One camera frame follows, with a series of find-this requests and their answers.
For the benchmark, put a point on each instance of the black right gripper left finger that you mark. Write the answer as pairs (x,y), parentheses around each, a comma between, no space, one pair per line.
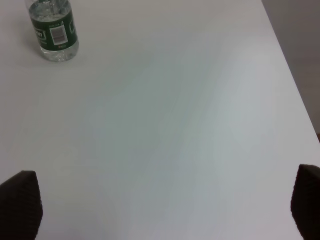
(21,208)

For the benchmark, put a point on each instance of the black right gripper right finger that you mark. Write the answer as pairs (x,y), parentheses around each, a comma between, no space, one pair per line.
(305,201)

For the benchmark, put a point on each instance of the clear bottle green label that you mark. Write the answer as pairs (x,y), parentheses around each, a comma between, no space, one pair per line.
(54,27)

